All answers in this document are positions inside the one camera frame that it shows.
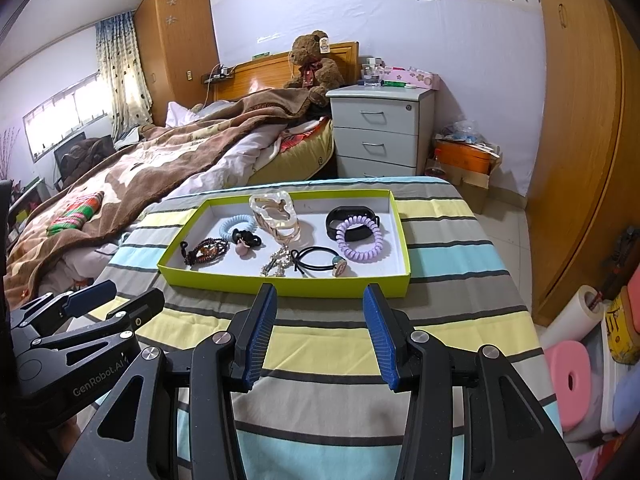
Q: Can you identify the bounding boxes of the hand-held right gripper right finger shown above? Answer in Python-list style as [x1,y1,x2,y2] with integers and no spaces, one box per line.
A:
[362,282,583,480]

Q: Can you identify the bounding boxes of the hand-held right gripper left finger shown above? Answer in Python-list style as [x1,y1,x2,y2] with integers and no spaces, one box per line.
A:
[57,282,278,480]

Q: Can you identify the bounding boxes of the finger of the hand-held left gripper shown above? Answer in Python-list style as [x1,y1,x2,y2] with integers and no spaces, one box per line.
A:
[10,280,119,337]
[32,289,166,364]

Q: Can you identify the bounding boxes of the green shallow cardboard box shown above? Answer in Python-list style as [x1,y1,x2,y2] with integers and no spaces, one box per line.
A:
[157,189,412,298]

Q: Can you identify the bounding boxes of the black elastic tie round charm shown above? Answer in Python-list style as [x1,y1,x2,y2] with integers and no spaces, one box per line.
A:
[290,246,348,278]

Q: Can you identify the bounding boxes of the black hair tie pink charm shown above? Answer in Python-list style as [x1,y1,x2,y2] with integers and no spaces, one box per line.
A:
[230,227,262,260]

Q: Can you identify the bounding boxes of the brown beaded bracelet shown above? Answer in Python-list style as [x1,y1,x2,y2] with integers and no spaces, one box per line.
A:
[179,239,230,268]

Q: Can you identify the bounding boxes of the purple spiral hair tie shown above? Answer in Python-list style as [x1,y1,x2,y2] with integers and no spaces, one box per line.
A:
[335,217,387,262]

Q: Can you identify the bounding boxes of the clear amber hair claw clip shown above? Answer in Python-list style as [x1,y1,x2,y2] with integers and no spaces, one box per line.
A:
[249,191,303,241]

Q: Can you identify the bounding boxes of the red green plaid cushion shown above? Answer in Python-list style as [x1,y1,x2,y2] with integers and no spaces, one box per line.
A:
[46,191,106,236]

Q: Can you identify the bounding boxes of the striped bed sheet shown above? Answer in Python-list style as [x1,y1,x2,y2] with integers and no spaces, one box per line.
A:
[75,176,563,480]

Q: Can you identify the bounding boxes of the black smart wristband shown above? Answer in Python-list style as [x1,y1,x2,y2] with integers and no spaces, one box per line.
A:
[325,206,383,241]

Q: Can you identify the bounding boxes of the brown patterned blanket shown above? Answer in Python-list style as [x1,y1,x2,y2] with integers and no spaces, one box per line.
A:
[2,87,313,311]

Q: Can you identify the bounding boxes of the dried flower branches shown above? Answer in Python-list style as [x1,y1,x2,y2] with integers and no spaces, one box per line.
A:
[0,127,21,176]

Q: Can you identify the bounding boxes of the white duvet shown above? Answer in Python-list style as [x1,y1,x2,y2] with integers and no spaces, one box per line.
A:
[165,101,286,196]

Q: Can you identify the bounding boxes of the brown cardboard box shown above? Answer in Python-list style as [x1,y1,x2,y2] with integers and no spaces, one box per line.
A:
[460,165,493,216]

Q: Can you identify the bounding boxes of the yellow pillow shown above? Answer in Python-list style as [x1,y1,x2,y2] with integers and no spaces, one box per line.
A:
[252,117,336,186]

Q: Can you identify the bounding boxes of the pink plastic stool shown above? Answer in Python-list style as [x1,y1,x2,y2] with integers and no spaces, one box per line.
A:
[542,340,608,433]

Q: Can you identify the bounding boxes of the window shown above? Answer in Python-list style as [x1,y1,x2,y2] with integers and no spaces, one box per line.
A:
[22,72,113,163]

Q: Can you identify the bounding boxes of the orange box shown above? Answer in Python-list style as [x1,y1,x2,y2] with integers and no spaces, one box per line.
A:
[432,141,501,186]

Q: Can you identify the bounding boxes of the white paper roll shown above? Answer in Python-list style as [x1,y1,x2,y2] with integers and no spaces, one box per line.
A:
[540,285,606,351]

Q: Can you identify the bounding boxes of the grey drawer nightstand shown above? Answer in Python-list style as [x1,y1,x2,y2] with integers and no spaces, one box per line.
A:
[325,82,436,180]

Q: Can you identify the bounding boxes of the clear plastic bag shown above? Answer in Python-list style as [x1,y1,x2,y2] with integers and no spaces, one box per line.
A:
[435,120,501,153]

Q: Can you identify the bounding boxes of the patterned curtain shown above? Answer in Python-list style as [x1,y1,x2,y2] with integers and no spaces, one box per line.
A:
[95,17,153,128]

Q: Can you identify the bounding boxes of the power strip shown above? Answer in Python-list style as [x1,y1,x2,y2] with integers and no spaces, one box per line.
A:
[201,65,236,85]

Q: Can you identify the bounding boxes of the wooden headboard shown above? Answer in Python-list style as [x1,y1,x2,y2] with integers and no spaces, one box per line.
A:
[212,41,361,103]

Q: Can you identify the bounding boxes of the clear glass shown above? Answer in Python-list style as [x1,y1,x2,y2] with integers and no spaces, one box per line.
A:
[362,57,386,86]

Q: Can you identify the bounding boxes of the tall wooden wardrobe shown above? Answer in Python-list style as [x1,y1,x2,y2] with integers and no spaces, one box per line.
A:
[134,0,221,128]

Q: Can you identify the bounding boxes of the pink floral box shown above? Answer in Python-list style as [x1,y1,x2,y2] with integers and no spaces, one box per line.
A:
[385,66,441,90]

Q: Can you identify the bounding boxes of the brown teddy bear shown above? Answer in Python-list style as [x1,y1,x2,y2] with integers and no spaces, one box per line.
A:
[282,31,346,108]

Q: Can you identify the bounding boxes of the large wooden closet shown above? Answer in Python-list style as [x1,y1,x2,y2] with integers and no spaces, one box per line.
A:
[525,0,640,328]

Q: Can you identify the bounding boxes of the blue spiral hair tie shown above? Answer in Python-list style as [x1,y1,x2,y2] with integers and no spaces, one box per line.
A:
[218,214,256,243]

